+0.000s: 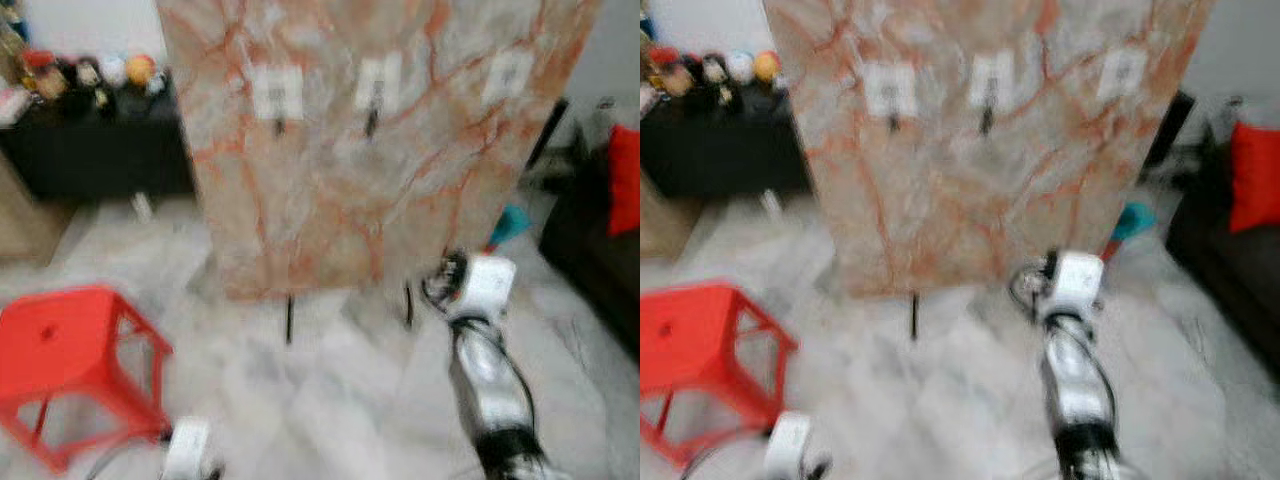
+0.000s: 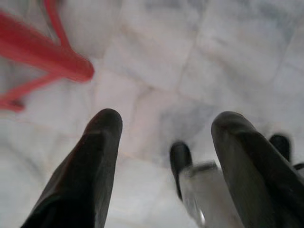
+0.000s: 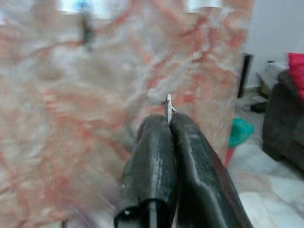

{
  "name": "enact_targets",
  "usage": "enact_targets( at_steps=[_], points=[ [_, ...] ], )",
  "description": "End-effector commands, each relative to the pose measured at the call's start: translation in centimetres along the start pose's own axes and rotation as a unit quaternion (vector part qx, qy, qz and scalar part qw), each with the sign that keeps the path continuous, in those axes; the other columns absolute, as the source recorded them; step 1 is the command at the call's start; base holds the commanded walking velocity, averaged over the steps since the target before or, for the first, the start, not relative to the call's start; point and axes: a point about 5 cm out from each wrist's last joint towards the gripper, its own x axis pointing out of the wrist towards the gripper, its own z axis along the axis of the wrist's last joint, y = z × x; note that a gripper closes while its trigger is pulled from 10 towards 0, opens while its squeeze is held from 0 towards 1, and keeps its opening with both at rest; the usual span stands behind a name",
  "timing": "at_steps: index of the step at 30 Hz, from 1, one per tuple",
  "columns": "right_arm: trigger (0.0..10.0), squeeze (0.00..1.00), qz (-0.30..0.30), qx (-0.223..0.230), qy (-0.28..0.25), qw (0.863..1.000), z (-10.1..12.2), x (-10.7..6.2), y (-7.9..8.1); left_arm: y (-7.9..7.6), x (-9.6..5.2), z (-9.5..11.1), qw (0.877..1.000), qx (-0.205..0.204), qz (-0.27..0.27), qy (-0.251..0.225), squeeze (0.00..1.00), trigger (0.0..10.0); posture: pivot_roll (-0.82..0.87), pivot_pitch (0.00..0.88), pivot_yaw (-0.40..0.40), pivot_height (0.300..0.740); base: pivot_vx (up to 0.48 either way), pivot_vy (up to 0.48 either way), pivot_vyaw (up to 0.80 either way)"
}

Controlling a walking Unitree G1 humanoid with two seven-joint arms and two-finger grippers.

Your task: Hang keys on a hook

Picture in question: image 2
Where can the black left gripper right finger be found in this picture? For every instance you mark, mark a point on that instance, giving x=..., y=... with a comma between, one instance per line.
x=256, y=171

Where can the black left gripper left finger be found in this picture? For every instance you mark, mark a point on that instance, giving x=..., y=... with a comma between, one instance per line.
x=83, y=171

